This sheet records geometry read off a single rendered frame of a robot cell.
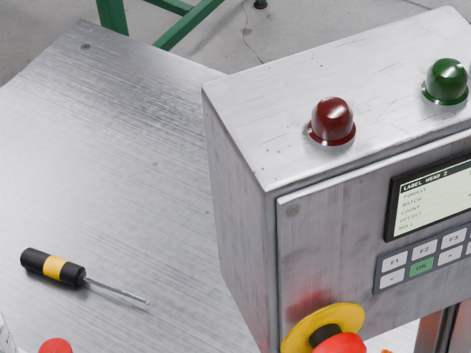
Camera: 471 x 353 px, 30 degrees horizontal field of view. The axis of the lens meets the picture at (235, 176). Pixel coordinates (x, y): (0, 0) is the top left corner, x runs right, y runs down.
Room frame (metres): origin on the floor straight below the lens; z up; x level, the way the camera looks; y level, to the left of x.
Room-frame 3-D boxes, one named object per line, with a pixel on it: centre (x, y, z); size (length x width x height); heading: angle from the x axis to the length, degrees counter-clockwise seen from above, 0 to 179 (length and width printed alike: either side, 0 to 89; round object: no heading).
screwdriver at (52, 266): (0.70, 0.21, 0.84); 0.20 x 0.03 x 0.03; 62
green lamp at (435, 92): (0.35, -0.12, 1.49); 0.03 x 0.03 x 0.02
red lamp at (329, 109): (0.33, -0.05, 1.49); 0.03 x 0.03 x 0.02
